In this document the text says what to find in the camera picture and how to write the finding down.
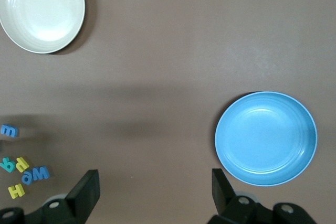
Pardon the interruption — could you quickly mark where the blue lowercase letter e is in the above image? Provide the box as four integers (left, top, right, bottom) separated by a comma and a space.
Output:
22, 172, 34, 185

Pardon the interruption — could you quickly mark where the blue lowercase letter m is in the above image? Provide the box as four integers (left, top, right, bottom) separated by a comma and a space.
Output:
0, 124, 19, 138

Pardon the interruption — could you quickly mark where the beige plate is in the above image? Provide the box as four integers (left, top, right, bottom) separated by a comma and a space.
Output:
0, 0, 86, 54

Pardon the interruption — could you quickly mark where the blue uppercase letter W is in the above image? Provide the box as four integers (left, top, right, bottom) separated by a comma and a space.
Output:
31, 165, 50, 182

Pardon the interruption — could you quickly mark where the blue plate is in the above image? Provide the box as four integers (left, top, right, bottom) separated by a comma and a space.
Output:
214, 91, 318, 187

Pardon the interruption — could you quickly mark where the teal uppercase letter R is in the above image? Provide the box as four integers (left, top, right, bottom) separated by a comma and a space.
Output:
0, 157, 17, 174

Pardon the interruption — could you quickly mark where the yellow uppercase letter H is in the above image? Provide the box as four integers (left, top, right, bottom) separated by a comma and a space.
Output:
8, 184, 26, 199

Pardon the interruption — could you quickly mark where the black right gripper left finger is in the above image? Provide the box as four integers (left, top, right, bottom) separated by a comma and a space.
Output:
28, 169, 101, 224

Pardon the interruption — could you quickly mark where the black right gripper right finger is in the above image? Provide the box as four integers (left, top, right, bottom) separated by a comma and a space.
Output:
211, 168, 274, 224

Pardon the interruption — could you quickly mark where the yellow lowercase letter h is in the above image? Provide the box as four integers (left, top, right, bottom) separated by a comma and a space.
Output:
15, 156, 29, 174

